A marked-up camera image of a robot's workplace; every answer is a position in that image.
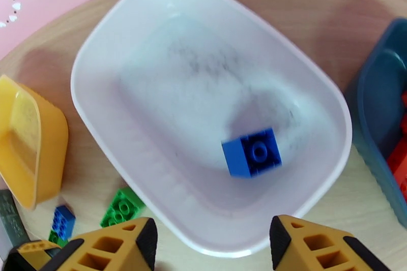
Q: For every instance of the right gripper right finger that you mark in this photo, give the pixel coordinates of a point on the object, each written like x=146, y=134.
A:
x=311, y=248

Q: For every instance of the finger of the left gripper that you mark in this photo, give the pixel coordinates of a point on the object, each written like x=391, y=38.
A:
x=28, y=248

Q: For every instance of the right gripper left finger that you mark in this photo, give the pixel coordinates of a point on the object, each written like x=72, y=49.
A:
x=111, y=248

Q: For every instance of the green two-by-four lego brick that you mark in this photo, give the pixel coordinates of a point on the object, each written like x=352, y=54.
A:
x=122, y=206

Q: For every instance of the blue lego brick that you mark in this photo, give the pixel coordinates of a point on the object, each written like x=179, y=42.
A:
x=251, y=152
x=63, y=221

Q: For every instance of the red lego brick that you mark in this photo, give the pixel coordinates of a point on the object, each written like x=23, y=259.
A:
x=399, y=159

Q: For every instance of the grey plastic organizer tray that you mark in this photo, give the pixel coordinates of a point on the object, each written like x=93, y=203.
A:
x=9, y=216

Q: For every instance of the yellow plastic container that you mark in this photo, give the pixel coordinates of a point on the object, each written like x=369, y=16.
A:
x=31, y=139

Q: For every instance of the dark teal plastic container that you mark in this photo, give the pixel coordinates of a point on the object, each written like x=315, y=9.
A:
x=372, y=105

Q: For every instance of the white plastic container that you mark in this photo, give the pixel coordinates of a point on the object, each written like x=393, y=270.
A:
x=190, y=57

